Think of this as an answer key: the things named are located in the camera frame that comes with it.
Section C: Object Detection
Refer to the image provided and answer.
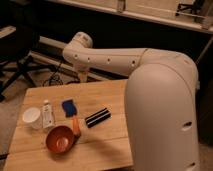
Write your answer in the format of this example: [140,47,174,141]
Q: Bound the black striped eraser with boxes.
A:
[85,108,111,128]

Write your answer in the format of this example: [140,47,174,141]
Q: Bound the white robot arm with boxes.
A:
[63,32,200,171]

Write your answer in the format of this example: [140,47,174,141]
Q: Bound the white ceramic cup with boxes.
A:
[22,107,42,129]

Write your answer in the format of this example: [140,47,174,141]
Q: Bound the white glue bottle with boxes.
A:
[42,100,55,129]

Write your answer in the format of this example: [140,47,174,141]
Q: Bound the black office chair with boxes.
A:
[0,25,56,102]

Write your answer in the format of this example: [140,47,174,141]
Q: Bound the copper metal bowl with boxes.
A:
[46,125,74,154]

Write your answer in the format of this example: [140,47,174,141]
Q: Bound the black chair in background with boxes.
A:
[175,0,209,16]

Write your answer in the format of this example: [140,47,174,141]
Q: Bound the black cable on floor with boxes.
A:
[42,56,80,88]

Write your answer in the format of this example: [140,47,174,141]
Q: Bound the blue orange-handled brush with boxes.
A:
[62,99,81,137]

